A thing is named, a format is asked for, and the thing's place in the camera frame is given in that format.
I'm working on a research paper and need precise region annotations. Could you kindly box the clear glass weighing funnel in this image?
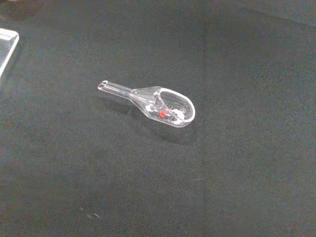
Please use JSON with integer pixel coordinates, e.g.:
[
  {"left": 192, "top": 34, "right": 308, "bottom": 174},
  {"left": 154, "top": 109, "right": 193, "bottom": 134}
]
[{"left": 97, "top": 79, "right": 196, "bottom": 128}]

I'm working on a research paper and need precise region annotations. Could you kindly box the clear acrylic funnel stand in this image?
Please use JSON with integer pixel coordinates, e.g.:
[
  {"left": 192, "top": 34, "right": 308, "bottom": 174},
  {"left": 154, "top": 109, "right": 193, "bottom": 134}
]
[{"left": 0, "top": 28, "right": 20, "bottom": 81}]

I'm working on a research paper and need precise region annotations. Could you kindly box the black bench cloth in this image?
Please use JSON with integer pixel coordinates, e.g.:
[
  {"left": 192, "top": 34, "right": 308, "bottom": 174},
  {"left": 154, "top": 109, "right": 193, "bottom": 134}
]
[{"left": 0, "top": 0, "right": 316, "bottom": 237}]

